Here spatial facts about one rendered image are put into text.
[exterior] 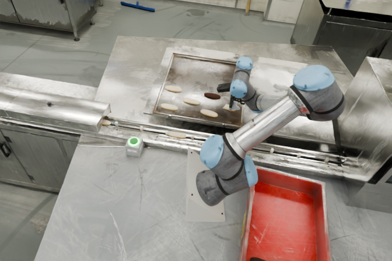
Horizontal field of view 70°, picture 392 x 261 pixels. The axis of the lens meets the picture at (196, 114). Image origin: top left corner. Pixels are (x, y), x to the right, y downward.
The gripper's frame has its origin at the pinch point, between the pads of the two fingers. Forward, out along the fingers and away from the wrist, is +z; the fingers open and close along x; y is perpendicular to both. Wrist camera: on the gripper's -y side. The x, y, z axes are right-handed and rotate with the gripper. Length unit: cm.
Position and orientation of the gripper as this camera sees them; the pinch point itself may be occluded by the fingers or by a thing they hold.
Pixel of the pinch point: (230, 106)
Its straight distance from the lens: 158.8
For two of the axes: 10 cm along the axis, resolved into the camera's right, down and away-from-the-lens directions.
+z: -0.3, 5.9, 8.1
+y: 9.4, 2.8, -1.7
